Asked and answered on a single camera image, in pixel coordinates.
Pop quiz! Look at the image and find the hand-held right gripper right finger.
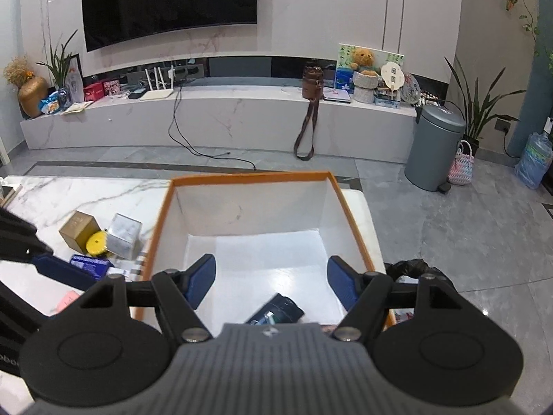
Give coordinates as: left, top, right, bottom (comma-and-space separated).
327, 256, 485, 344

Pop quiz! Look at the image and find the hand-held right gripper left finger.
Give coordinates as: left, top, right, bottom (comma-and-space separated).
65, 253, 217, 345

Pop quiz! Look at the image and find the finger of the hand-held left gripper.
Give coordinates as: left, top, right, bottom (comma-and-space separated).
0, 207, 102, 290
0, 283, 55, 347

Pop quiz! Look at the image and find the blue tin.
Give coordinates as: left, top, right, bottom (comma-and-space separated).
69, 253, 115, 278

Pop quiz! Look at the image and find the small brown cardboard box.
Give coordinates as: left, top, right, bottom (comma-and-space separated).
58, 210, 102, 251

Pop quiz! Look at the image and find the clear plastic cube box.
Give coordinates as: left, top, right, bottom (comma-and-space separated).
105, 213, 143, 261

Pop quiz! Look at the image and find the orange-rimmed white box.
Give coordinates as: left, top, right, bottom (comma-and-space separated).
130, 172, 396, 327

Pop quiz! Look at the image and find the yellow tape measure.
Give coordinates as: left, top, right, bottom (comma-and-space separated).
85, 230, 110, 257

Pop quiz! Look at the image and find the dark green bottle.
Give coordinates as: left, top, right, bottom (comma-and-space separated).
245, 293, 305, 325

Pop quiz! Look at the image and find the black plastic bag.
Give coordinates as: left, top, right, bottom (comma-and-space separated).
384, 258, 446, 279

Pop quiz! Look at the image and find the white marble tv console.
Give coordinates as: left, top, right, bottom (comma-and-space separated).
21, 79, 418, 160

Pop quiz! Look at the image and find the grey pedal trash can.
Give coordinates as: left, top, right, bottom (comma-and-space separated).
405, 104, 467, 193

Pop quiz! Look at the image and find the beige booklet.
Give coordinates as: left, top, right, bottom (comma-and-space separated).
60, 101, 93, 116

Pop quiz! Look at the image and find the pastel woven bag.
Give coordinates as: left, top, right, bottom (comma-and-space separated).
448, 140, 475, 186

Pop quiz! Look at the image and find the blue snack packet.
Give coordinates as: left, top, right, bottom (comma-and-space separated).
40, 90, 72, 115

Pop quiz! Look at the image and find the gold vase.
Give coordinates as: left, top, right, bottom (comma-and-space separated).
18, 76, 49, 118

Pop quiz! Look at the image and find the red box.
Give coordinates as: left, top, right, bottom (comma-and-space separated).
83, 82, 106, 103

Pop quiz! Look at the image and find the white router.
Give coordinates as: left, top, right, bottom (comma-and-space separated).
139, 66, 179, 101

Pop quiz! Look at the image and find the black framed picture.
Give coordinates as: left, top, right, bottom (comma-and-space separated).
65, 54, 84, 102

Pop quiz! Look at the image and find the dried flower bunch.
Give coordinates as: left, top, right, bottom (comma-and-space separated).
3, 55, 34, 88

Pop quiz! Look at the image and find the patterned round plate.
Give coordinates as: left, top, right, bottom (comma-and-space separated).
402, 73, 422, 104

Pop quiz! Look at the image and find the slim green plant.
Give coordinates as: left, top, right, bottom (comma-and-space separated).
37, 30, 81, 91

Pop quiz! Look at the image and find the round white hand fan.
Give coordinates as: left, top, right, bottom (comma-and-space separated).
380, 61, 405, 96

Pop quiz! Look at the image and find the large potted green plant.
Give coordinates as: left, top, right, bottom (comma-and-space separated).
444, 54, 525, 156

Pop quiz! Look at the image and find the brown teddy bear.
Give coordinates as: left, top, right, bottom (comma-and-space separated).
349, 47, 376, 72

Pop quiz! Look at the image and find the blue water jug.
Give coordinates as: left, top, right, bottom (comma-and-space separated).
514, 132, 553, 190

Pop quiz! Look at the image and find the black flat television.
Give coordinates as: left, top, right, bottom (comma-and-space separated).
81, 0, 259, 53

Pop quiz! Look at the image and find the hanging green vine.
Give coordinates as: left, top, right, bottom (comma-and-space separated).
477, 0, 553, 74

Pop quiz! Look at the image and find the black cable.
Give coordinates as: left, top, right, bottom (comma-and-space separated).
168, 81, 256, 170

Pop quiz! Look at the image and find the brown strap bag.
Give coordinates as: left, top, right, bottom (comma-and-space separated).
294, 64, 325, 160

